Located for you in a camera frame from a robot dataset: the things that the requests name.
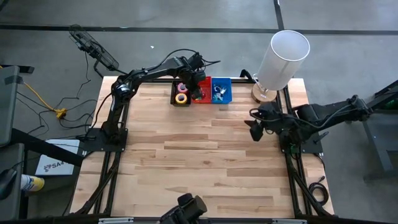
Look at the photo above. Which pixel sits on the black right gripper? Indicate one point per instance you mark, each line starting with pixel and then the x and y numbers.
pixel 267 115

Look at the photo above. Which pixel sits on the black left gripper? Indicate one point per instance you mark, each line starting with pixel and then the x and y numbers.
pixel 194 77

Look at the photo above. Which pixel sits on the green stapler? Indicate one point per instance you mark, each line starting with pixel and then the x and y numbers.
pixel 199 98

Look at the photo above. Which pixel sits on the pink tape roll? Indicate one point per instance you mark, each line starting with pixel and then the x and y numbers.
pixel 179 88

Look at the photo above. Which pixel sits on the yellow tape roll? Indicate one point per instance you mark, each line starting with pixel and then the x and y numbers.
pixel 177 99

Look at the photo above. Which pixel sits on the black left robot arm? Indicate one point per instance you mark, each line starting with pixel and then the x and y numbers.
pixel 149 70

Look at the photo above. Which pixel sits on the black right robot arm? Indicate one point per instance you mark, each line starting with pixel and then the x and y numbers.
pixel 323 113

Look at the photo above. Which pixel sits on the red plastic basket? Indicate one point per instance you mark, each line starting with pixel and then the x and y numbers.
pixel 207 90

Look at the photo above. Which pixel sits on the black plastic basket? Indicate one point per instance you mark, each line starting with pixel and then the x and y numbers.
pixel 172 93

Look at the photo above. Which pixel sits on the blue plastic basket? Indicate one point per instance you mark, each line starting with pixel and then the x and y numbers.
pixel 228 96

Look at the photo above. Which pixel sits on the white shade table lamp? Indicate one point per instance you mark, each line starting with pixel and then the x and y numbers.
pixel 283 59

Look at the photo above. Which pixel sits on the black bulky device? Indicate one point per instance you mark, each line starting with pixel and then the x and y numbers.
pixel 186 210

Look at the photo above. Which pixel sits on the yellow power plug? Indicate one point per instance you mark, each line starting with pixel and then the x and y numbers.
pixel 61 113

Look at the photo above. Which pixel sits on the white printed box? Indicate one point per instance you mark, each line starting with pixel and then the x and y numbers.
pixel 57 161

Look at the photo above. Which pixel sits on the black diagonal beam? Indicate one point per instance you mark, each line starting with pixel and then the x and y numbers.
pixel 46 147

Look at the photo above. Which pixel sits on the yellow and white spray can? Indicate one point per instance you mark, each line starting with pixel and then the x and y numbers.
pixel 32 183

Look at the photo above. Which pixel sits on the black computer mouse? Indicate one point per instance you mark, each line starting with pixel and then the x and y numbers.
pixel 7 183

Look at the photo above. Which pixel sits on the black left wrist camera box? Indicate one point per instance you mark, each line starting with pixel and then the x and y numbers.
pixel 197 61

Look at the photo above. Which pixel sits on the black metal table frame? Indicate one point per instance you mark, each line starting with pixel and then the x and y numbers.
pixel 161 80

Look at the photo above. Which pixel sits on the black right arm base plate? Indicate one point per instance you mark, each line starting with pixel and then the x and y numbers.
pixel 308 147

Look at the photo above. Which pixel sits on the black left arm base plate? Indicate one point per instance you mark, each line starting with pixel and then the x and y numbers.
pixel 93 144

